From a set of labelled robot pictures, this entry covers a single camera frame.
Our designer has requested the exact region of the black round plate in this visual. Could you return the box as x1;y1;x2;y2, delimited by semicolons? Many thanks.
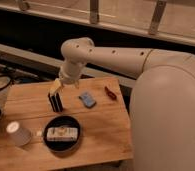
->
43;116;81;152

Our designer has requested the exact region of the blue sponge block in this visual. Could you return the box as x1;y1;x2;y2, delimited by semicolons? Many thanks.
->
79;92;96;108

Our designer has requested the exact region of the white patterned box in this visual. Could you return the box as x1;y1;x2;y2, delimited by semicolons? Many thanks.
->
46;127;78;142

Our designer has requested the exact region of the metal bracket middle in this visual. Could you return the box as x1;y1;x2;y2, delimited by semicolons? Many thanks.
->
89;0;99;24

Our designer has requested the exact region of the black cable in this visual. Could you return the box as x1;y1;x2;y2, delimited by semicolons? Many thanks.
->
0;74;13;94

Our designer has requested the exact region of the metal bracket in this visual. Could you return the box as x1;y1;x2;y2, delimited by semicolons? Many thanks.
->
89;0;99;24
148;0;167;35

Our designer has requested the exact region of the metal bracket right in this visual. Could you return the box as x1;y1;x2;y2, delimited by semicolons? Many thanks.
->
148;0;167;35

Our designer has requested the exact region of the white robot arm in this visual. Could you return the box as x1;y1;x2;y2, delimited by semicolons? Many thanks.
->
59;37;195;171

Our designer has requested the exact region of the small white pellet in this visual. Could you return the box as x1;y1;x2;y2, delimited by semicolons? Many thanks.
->
36;131;42;137

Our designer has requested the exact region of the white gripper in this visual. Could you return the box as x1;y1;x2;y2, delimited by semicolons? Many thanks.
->
49;68;81;95

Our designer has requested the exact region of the red small tool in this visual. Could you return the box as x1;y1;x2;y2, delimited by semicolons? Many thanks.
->
104;86;117;100

